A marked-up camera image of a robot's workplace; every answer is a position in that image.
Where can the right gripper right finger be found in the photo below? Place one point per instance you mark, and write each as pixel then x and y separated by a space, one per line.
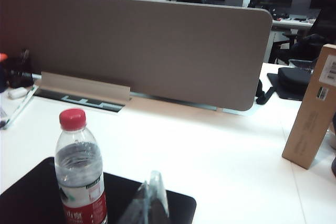
pixel 157 200

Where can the orange capped dark container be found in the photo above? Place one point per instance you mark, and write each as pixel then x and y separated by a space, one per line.
pixel 2 74

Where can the clear plastic water bottle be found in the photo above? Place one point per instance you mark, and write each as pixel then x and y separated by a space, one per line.
pixel 78 169

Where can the clear plastic parts bag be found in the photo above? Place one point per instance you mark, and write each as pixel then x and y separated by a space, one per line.
pixel 18 108

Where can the white earbuds case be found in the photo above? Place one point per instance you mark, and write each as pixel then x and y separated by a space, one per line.
pixel 17 93

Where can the black round pouch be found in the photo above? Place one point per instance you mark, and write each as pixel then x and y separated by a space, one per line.
pixel 295 76

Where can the tall brown cardboard box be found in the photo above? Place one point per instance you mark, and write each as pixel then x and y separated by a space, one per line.
pixel 309 113

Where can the black bag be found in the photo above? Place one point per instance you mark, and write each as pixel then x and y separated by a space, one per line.
pixel 288 93

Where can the beige desk divider panel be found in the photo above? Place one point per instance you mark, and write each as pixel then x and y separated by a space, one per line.
pixel 144 51

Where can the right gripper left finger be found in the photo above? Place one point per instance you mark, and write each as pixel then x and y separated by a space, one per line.
pixel 140 205

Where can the black mouse pad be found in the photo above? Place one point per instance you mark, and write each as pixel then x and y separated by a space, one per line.
pixel 26 203

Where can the black pen holder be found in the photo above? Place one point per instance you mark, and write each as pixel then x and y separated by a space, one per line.
pixel 19 69

